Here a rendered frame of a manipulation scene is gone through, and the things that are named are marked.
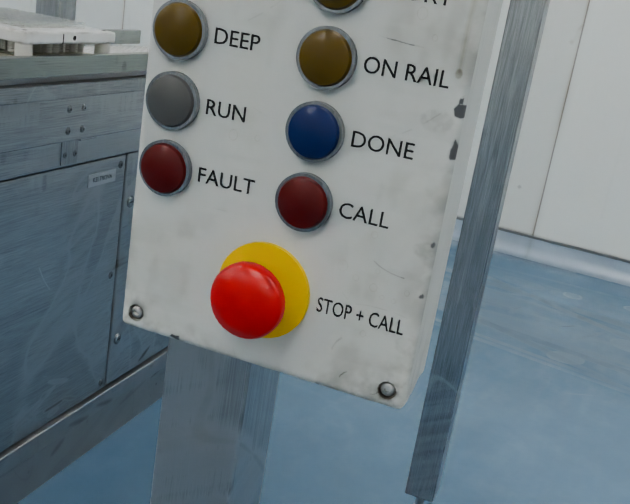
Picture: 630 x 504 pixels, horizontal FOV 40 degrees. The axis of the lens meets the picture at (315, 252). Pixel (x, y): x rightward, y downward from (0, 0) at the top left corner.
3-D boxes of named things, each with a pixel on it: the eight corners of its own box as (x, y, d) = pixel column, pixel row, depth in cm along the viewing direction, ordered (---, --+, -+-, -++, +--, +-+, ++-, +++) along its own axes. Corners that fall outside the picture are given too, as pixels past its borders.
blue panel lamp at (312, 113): (332, 166, 42) (341, 110, 41) (280, 154, 43) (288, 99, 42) (337, 164, 43) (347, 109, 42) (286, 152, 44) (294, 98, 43)
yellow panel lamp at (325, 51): (344, 92, 41) (354, 33, 40) (291, 82, 42) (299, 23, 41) (349, 91, 42) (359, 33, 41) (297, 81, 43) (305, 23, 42)
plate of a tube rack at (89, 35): (26, 44, 133) (26, 31, 133) (-100, 18, 141) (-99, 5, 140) (115, 43, 155) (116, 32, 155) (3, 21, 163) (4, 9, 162)
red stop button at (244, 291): (270, 353, 43) (282, 278, 42) (199, 331, 44) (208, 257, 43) (303, 325, 47) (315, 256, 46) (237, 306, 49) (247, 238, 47)
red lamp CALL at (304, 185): (320, 237, 43) (329, 183, 42) (270, 224, 44) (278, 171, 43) (326, 233, 44) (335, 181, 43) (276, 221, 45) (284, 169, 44)
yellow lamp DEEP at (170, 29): (195, 62, 44) (201, 5, 43) (147, 52, 44) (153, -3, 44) (203, 62, 44) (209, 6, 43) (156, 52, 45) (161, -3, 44)
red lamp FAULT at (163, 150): (179, 200, 46) (185, 149, 45) (134, 188, 47) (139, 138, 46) (187, 198, 46) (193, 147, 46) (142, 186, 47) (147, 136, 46)
